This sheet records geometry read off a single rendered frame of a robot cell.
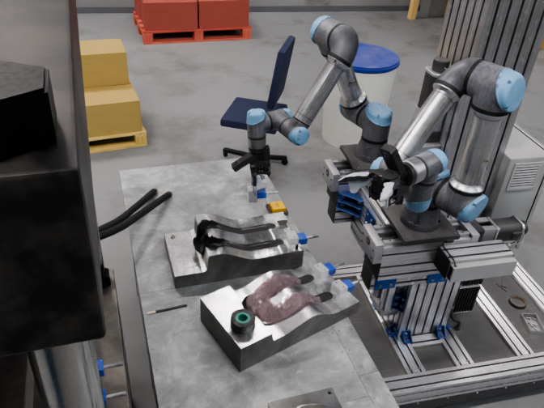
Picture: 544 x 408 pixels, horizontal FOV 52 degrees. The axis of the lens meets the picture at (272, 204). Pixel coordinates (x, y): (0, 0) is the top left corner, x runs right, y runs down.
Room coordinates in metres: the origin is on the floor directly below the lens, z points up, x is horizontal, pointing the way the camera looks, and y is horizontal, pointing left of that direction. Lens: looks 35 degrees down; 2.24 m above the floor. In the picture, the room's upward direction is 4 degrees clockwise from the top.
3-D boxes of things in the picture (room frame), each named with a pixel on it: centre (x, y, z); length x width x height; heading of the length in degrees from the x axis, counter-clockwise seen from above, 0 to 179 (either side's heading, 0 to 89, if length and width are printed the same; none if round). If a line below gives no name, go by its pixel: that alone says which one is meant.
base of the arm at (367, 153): (2.18, -0.43, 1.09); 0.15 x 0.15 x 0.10
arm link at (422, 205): (1.44, -0.44, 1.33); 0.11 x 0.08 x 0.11; 41
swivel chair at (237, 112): (3.77, 0.16, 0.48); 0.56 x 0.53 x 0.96; 99
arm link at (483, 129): (1.60, -0.65, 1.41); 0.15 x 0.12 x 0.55; 41
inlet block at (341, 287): (1.52, -0.30, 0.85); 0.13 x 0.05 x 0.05; 127
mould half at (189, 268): (1.70, 0.14, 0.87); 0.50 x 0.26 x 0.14; 110
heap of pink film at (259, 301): (1.40, -0.06, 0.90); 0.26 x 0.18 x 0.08; 127
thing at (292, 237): (1.73, -0.13, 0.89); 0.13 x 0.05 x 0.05; 110
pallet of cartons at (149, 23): (6.98, 1.17, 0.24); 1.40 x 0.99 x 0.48; 105
